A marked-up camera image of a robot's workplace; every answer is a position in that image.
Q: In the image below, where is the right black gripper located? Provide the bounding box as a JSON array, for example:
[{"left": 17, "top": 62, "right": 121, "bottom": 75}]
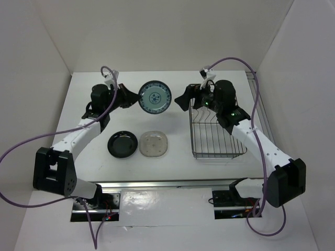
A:
[{"left": 174, "top": 78, "right": 222, "bottom": 113}]

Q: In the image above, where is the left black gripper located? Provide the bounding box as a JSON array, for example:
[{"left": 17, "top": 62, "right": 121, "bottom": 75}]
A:
[{"left": 104, "top": 83, "right": 141, "bottom": 113}]

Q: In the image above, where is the blue patterned ceramic plate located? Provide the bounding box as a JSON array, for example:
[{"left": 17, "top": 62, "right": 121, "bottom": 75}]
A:
[{"left": 138, "top": 80, "right": 172, "bottom": 115}]

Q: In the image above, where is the clear ribbed glass plate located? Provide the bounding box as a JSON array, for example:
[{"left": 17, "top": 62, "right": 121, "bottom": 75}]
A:
[{"left": 192, "top": 107, "right": 211, "bottom": 123}]

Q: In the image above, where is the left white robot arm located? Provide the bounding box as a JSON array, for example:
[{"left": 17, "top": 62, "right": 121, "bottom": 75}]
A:
[{"left": 32, "top": 84, "right": 141, "bottom": 209}]

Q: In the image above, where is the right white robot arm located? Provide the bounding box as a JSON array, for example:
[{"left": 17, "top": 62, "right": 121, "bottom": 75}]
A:
[{"left": 174, "top": 80, "right": 306, "bottom": 208}]

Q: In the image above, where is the black round plate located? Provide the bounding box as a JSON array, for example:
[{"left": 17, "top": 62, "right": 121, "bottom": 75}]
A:
[{"left": 107, "top": 131, "right": 138, "bottom": 158}]

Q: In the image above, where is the frosted beige glass plate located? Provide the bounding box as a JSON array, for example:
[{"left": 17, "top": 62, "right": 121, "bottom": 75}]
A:
[{"left": 139, "top": 131, "right": 168, "bottom": 158}]

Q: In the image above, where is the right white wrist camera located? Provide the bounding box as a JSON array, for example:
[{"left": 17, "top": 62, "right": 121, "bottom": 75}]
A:
[{"left": 199, "top": 68, "right": 216, "bottom": 89}]

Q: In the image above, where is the metal wire dish rack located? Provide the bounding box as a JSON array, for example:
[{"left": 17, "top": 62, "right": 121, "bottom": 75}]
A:
[{"left": 188, "top": 99, "right": 247, "bottom": 159}]

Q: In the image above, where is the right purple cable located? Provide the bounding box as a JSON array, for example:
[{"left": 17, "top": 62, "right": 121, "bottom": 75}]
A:
[{"left": 201, "top": 56, "right": 287, "bottom": 236}]

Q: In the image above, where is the aluminium front rail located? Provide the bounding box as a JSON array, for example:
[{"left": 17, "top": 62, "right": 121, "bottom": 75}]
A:
[{"left": 95, "top": 178, "right": 245, "bottom": 190}]

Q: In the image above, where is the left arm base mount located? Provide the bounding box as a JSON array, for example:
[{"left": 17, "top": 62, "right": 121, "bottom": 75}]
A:
[{"left": 70, "top": 192, "right": 120, "bottom": 222}]

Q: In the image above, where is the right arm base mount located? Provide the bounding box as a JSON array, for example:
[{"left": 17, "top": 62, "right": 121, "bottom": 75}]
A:
[{"left": 208, "top": 190, "right": 257, "bottom": 220}]

